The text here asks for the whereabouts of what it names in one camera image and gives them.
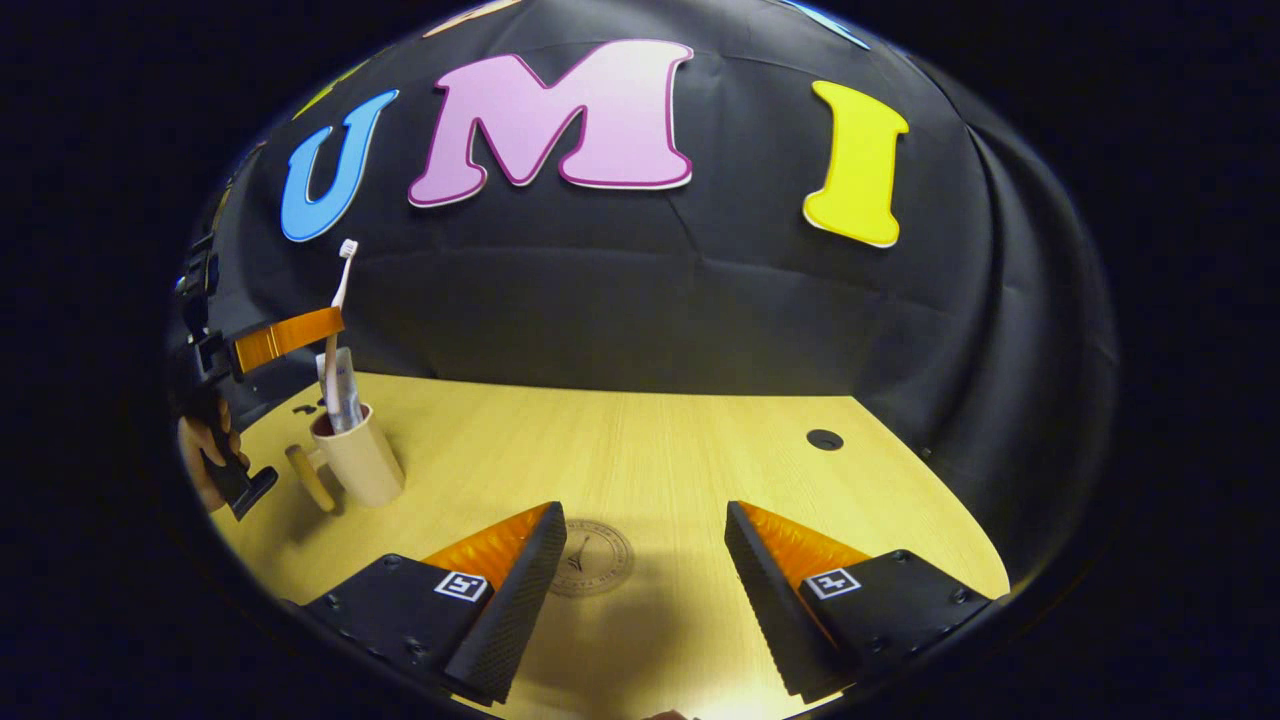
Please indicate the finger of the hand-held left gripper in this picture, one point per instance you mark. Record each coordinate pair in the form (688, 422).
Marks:
(290, 338)

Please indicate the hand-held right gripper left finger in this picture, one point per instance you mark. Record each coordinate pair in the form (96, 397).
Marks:
(525, 600)

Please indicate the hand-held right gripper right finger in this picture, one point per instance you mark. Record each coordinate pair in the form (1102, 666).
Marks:
(765, 600)

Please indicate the white toothpaste tube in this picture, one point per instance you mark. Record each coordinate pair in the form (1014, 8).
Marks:
(342, 395)

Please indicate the pale pink toothbrush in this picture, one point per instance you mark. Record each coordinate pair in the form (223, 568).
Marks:
(348, 248)

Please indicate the beige cup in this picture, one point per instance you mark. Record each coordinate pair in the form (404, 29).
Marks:
(365, 465)

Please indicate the wooden desktop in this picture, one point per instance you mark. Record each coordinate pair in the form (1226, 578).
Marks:
(680, 460)

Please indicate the black backdrop cloth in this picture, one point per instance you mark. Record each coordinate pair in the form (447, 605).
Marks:
(650, 300)

